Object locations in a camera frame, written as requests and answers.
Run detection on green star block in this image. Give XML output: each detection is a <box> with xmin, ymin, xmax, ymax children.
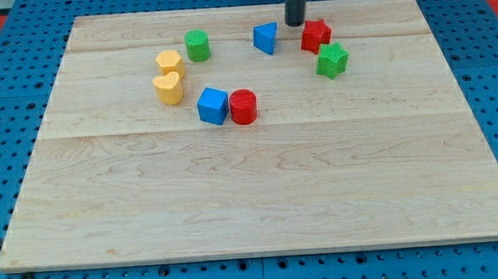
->
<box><xmin>316</xmin><ymin>42</ymin><xmax>348</xmax><ymax>79</ymax></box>

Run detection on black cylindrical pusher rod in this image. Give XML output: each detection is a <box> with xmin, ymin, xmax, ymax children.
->
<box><xmin>284</xmin><ymin>0</ymin><xmax>306</xmax><ymax>27</ymax></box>

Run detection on blue cube block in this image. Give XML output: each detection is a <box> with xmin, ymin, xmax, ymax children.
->
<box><xmin>197</xmin><ymin>87</ymin><xmax>229</xmax><ymax>125</ymax></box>

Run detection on yellow heart block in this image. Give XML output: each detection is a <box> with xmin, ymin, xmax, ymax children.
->
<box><xmin>152</xmin><ymin>72</ymin><xmax>184</xmax><ymax>105</ymax></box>

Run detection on red star block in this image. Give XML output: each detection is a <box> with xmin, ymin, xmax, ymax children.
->
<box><xmin>300</xmin><ymin>19</ymin><xmax>332</xmax><ymax>55</ymax></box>

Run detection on yellow pentagon block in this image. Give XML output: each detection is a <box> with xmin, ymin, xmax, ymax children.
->
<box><xmin>155</xmin><ymin>50</ymin><xmax>186</xmax><ymax>78</ymax></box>

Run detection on green cylinder block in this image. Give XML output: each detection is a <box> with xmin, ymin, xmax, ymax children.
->
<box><xmin>185</xmin><ymin>29</ymin><xmax>211</xmax><ymax>62</ymax></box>

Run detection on light wooden board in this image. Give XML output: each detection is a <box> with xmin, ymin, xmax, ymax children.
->
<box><xmin>0</xmin><ymin>0</ymin><xmax>498</xmax><ymax>273</ymax></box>

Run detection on red cylinder block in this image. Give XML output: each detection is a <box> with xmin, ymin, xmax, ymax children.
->
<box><xmin>229</xmin><ymin>89</ymin><xmax>257</xmax><ymax>125</ymax></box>

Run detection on blue triangle block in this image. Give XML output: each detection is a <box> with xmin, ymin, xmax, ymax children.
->
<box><xmin>252</xmin><ymin>22</ymin><xmax>278</xmax><ymax>55</ymax></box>

